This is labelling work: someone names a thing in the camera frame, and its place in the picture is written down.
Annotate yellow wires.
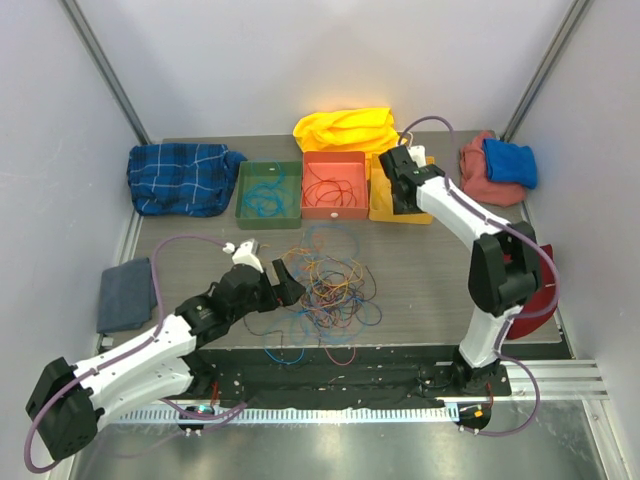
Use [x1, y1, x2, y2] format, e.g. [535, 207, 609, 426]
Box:
[372, 169, 396, 214]

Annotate yellow wire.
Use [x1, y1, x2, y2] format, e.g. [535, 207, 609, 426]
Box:
[279, 247, 376, 311]

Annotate light blue wire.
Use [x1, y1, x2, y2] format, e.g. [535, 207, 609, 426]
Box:
[259, 223, 384, 369]

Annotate red wire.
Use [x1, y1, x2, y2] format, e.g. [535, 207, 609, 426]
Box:
[304, 163, 359, 207]

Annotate light blue wires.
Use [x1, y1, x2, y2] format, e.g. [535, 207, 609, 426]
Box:
[242, 158, 296, 219]

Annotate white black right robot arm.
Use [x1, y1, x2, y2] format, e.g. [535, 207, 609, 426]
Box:
[379, 145, 542, 395]

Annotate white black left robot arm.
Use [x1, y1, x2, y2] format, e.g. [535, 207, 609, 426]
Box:
[23, 260, 305, 473]

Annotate yellow plastic bin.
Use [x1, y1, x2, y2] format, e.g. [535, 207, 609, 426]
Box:
[369, 155, 433, 225]

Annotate yellow cloth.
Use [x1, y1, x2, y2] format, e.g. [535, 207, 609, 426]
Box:
[292, 107, 399, 156]

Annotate red plastic bin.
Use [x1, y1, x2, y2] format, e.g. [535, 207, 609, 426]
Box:
[301, 151, 369, 220]

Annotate pink cloth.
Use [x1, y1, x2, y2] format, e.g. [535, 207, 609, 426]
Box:
[459, 131, 526, 208]

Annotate green plastic bin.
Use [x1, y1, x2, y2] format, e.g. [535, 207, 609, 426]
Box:
[235, 160, 302, 230]

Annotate blue towel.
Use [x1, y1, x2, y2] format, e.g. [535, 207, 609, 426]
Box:
[482, 138, 538, 190]

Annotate grey cloth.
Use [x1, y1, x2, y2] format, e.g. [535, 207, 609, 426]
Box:
[96, 258, 157, 334]

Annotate blue plaid cloth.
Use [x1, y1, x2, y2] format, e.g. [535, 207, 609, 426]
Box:
[127, 143, 247, 218]

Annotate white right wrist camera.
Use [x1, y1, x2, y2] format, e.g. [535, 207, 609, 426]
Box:
[407, 145, 427, 167]

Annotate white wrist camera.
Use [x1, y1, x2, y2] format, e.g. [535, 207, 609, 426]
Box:
[222, 239, 264, 273]
[407, 145, 427, 167]

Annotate black wire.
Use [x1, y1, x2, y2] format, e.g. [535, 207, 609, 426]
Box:
[242, 309, 286, 351]

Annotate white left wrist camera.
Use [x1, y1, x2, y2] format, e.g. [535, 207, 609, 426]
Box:
[222, 239, 264, 273]

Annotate orange wire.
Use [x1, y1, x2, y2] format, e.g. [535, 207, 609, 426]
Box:
[279, 247, 366, 316]

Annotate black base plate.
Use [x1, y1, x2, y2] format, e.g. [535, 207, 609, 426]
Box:
[178, 345, 512, 410]

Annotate white slotted cable duct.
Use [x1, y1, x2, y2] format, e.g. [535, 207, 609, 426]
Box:
[115, 403, 459, 425]

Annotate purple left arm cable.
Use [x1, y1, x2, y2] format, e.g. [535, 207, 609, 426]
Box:
[23, 234, 249, 474]

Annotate grey right corner rail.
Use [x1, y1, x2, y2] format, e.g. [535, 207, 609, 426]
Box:
[500, 0, 593, 142]

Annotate grey corner rail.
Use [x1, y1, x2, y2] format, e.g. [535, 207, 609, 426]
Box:
[59, 0, 152, 145]
[500, 0, 593, 142]

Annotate grey left corner rail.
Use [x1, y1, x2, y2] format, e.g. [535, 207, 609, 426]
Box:
[59, 0, 152, 145]

